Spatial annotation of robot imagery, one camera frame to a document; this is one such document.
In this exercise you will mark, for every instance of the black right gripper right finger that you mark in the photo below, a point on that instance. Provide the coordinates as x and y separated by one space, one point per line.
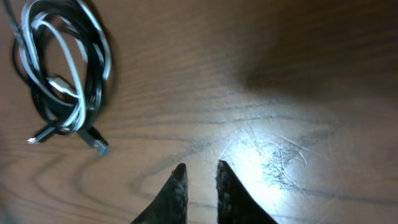
235 205

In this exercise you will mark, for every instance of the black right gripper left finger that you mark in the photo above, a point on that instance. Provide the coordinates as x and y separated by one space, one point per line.
170 204

